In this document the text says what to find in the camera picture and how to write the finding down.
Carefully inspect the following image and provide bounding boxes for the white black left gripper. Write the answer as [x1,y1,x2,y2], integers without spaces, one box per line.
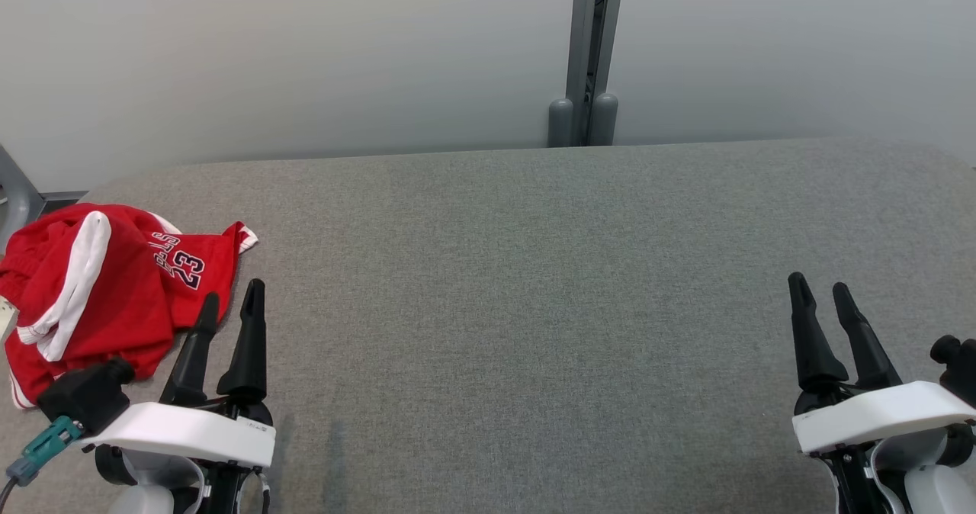
[76,279,277,471]

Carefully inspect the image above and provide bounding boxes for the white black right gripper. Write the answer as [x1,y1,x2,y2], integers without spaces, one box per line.
[788,272,976,455]

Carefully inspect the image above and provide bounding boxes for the red jersey with number 23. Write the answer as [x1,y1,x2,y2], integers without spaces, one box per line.
[145,220,260,333]

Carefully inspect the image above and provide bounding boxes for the red shorts with white stripes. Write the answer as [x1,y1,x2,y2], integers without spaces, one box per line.
[0,203,180,410]

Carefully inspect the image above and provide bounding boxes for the teal plug with black cable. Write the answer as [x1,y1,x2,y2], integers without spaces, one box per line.
[0,416,85,514]

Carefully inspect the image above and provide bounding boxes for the grey metal partition post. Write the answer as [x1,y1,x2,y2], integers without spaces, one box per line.
[547,0,628,149]

